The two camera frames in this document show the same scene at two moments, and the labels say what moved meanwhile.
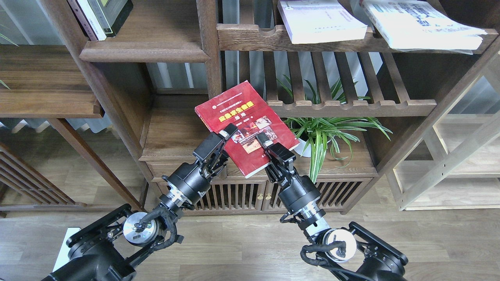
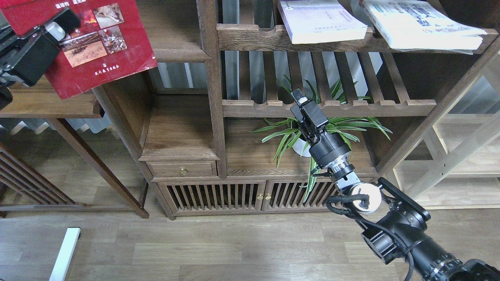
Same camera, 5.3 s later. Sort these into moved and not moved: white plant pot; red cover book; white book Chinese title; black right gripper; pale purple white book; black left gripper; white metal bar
Moved: red cover book; black right gripper; black left gripper
Not moved: white metal bar; white plant pot; white book Chinese title; pale purple white book
